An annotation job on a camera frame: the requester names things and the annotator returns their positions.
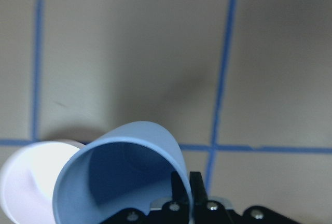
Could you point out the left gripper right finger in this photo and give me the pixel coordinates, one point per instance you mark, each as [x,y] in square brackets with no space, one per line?
[198,190]

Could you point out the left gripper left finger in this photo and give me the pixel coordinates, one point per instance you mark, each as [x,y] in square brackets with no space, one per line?
[179,193]

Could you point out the blue cup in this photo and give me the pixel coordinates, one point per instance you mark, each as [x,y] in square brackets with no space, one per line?
[128,167]

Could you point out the pink bowl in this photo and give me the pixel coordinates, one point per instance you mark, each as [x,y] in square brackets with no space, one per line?
[28,178]

